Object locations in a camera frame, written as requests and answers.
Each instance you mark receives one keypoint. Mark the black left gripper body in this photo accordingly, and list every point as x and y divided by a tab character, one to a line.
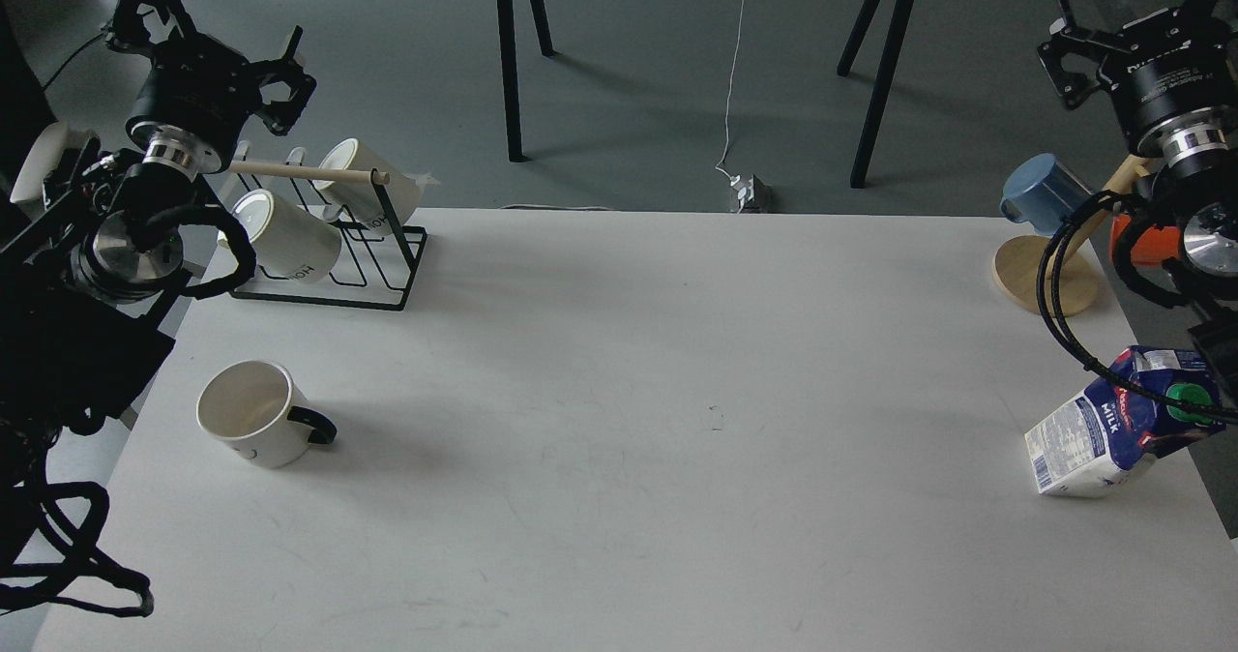
197	85

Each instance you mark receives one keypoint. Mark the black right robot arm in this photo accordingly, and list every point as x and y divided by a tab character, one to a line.
1193	190

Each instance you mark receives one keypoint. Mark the wooden mug tree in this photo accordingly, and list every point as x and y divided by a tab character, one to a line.
1068	284

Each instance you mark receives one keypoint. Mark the black table legs right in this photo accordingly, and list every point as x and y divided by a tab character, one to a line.
883	80

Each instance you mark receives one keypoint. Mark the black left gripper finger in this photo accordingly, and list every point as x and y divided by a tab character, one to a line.
279	116
126	31

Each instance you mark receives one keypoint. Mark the white mug on rack rear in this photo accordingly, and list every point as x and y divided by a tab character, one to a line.
360	198

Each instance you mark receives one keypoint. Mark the grey power plug box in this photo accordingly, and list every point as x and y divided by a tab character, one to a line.
753	195

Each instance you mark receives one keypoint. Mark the blue white milk carton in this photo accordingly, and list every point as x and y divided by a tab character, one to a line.
1106	435

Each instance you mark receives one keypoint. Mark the black wire mug rack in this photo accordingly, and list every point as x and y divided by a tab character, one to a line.
372	272

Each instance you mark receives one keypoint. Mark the white mug on rack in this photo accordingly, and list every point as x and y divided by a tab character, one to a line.
289	242
360	198

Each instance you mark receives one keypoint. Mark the blue mug on tree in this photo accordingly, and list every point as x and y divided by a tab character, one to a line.
1042	193

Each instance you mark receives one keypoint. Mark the white mug on rack front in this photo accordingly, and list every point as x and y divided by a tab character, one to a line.
289	242

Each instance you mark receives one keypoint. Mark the white mug black handle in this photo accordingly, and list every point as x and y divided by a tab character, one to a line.
256	409

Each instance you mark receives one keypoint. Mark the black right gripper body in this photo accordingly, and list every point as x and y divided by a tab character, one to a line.
1170	71

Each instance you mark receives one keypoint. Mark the orange mug on tree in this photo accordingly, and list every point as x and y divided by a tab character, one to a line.
1153	246

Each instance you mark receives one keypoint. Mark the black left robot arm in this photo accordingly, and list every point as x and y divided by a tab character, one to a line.
86	284

